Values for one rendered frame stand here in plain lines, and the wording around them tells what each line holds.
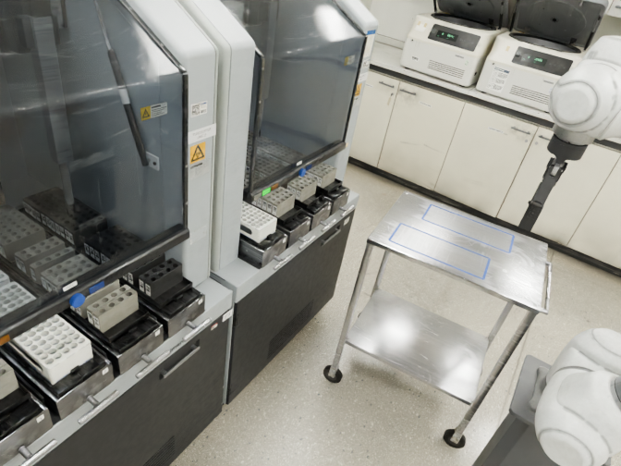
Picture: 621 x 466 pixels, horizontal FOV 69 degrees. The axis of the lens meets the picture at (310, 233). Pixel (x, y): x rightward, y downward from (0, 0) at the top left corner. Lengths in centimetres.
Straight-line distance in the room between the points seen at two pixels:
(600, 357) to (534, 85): 235
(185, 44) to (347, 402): 160
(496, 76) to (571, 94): 254
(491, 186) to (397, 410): 199
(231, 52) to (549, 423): 111
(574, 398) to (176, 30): 119
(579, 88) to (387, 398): 163
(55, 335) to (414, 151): 303
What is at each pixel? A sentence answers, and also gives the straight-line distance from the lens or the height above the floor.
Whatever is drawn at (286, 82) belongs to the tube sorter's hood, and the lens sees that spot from 137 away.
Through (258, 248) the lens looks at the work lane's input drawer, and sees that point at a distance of 149.
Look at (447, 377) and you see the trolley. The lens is 201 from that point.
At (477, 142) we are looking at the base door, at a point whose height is 57.
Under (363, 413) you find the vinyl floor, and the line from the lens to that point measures 213.
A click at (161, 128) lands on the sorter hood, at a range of 105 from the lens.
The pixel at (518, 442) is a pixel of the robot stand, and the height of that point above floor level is 56.
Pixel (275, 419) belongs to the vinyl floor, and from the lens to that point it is 203.
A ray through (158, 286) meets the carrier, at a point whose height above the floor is 86.
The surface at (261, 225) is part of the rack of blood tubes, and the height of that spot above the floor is 86.
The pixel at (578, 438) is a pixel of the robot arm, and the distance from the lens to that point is 119.
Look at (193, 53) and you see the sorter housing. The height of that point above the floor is 143.
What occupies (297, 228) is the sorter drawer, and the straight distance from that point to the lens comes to 161.
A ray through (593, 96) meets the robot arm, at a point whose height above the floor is 154.
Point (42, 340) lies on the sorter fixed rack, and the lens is 118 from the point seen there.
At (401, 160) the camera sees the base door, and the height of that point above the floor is 23.
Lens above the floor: 171
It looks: 35 degrees down
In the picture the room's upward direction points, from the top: 11 degrees clockwise
